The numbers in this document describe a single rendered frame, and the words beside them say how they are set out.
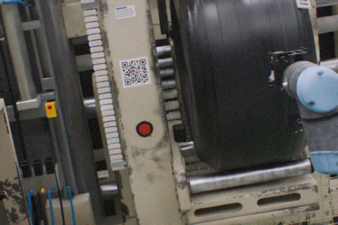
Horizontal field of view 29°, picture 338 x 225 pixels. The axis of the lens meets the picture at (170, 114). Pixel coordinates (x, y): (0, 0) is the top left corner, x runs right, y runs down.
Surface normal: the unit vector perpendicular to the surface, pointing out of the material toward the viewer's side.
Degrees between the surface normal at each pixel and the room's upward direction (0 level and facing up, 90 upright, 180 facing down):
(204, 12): 54
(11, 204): 90
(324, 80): 84
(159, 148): 90
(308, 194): 90
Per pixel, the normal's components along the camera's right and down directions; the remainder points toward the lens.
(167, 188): 0.07, 0.28
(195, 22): -0.68, -0.11
